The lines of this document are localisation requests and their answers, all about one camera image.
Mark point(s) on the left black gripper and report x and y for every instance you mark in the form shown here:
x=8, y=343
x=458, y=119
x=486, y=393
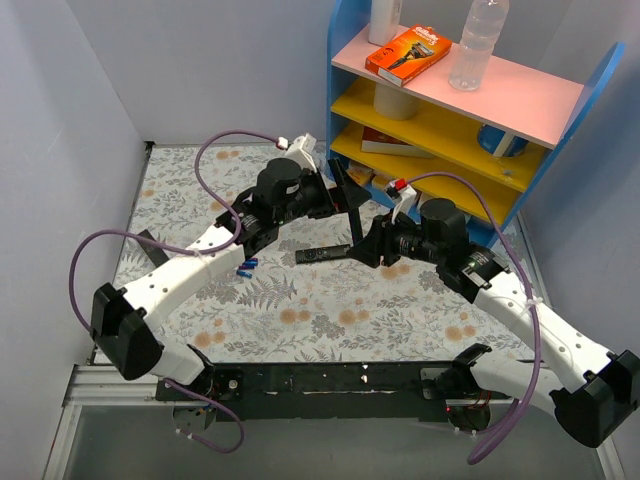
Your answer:
x=338, y=190

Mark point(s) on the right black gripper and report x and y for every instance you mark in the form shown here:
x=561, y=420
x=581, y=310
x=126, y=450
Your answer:
x=378, y=240

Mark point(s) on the black remote control body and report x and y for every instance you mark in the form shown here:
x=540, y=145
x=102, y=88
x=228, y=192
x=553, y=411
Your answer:
x=355, y=226

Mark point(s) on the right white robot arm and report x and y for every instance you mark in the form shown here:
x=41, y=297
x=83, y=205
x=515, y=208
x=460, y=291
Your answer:
x=589, y=389

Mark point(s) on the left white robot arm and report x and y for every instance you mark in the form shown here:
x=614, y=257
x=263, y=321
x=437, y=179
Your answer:
x=125, y=321

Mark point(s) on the black remote with buttons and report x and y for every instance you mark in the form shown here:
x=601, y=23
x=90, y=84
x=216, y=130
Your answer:
x=321, y=254

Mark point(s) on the yellow tissue pack left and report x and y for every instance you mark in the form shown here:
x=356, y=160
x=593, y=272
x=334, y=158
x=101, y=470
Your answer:
x=359, y=173

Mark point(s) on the orange tissue pack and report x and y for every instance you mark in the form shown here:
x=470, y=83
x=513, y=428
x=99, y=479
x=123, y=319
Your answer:
x=380, y=182

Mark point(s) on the red white book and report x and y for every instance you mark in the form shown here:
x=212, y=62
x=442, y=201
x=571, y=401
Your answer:
x=374, y=141

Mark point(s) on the floral table mat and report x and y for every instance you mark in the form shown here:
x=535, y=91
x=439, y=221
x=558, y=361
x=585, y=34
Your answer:
x=330, y=311

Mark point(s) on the blue shelf unit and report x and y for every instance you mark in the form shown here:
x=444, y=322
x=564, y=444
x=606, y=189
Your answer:
x=544, y=109

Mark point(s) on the white paper roll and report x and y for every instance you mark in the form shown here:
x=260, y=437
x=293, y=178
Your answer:
x=394, y=104

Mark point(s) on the blue battery lower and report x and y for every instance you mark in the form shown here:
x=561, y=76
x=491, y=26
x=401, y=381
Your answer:
x=244, y=273

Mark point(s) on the orange razor box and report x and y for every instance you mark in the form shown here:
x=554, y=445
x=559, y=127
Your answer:
x=408, y=55

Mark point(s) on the white bottle on shelf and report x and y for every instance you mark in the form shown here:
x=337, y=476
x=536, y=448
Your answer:
x=384, y=21

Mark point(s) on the black battery cover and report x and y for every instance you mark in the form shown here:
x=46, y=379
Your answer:
x=154, y=249

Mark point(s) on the clear plastic bottle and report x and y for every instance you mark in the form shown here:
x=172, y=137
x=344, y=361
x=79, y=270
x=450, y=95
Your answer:
x=481, y=31

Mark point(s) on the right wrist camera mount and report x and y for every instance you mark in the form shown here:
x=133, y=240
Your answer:
x=403, y=195

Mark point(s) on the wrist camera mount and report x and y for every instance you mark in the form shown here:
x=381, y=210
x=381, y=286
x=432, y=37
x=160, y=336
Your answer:
x=403, y=195
x=299, y=150

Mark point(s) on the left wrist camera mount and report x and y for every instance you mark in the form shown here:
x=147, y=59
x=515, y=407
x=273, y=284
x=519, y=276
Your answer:
x=299, y=150

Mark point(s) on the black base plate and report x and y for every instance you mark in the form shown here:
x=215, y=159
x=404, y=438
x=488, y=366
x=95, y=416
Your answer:
x=355, y=390

